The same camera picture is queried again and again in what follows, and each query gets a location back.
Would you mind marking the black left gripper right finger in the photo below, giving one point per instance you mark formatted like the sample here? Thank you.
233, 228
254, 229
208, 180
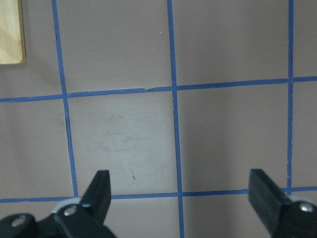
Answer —
284, 216

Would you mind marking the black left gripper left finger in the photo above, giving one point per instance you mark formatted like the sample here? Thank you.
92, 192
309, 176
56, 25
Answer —
84, 217

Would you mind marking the wooden mug tree stand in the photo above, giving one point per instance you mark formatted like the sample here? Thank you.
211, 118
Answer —
12, 45

